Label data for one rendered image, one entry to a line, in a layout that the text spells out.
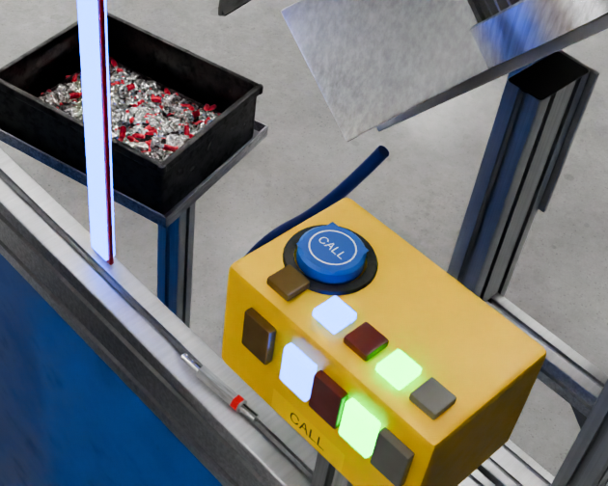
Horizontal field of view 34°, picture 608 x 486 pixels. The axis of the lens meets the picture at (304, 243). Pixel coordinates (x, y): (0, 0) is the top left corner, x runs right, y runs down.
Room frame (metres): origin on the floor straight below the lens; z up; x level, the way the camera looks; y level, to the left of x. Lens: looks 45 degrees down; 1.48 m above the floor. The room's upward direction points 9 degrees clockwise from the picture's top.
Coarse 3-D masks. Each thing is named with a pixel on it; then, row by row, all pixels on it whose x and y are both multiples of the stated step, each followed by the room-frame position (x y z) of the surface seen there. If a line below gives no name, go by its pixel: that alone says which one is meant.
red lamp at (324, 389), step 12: (324, 372) 0.33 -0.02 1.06; (324, 384) 0.33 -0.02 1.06; (336, 384) 0.33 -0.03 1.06; (312, 396) 0.33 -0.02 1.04; (324, 396) 0.32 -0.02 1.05; (336, 396) 0.32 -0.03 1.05; (312, 408) 0.33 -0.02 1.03; (324, 408) 0.32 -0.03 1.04; (336, 408) 0.32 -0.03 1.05; (336, 420) 0.32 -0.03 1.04
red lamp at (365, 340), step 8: (360, 328) 0.35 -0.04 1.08; (368, 328) 0.35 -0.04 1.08; (352, 336) 0.34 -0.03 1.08; (360, 336) 0.35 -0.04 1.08; (368, 336) 0.35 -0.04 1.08; (376, 336) 0.35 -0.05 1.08; (352, 344) 0.34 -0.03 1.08; (360, 344) 0.34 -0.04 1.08; (368, 344) 0.34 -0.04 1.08; (376, 344) 0.34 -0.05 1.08; (384, 344) 0.34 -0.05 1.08; (360, 352) 0.33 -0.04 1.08; (368, 352) 0.33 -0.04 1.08; (376, 352) 0.34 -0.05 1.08; (368, 360) 0.33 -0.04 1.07
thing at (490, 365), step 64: (256, 256) 0.40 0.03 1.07; (384, 256) 0.41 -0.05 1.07; (384, 320) 0.36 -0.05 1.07; (448, 320) 0.37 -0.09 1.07; (256, 384) 0.37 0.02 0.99; (384, 384) 0.32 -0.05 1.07; (448, 384) 0.33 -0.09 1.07; (512, 384) 0.34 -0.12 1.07; (320, 448) 0.33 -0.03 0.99; (448, 448) 0.30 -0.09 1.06
